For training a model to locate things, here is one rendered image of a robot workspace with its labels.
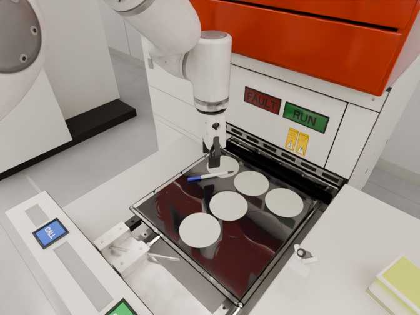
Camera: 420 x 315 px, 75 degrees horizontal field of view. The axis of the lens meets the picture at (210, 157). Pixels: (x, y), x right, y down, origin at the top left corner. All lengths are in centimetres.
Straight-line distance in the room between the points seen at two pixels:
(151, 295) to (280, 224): 34
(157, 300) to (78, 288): 16
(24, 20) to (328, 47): 51
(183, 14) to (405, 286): 54
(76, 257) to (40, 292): 119
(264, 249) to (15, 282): 152
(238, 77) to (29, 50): 64
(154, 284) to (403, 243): 53
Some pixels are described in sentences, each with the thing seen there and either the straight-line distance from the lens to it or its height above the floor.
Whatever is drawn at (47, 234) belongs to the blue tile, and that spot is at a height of 96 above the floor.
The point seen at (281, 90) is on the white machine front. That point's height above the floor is 115.
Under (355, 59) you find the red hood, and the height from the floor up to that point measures 128.
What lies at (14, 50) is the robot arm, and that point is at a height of 141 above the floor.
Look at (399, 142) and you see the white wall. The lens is 240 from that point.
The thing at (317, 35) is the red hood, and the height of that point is 131.
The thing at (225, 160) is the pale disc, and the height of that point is 90.
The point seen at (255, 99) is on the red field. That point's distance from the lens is 80.
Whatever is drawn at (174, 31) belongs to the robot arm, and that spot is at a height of 135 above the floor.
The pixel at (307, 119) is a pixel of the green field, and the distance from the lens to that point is 74.
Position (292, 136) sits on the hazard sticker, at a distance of 78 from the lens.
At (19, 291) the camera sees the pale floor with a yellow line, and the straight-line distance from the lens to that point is 189.
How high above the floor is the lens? 147
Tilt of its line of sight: 40 degrees down
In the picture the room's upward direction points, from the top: straight up
